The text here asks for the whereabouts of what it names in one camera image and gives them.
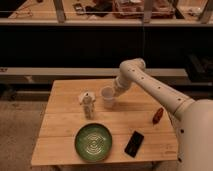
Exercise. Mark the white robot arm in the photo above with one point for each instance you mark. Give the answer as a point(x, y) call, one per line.
point(195, 152)

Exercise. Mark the green ribbed plate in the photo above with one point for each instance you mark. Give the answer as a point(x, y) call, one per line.
point(93, 142)

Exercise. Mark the red-brown sausage toy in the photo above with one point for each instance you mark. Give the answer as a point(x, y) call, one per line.
point(158, 115)

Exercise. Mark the black smartphone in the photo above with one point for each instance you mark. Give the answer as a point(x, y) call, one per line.
point(134, 144)

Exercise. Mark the wooden tray with items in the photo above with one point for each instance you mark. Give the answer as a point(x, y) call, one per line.
point(135, 8)

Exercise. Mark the metal shelf rack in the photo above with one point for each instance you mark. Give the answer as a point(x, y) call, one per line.
point(39, 45)

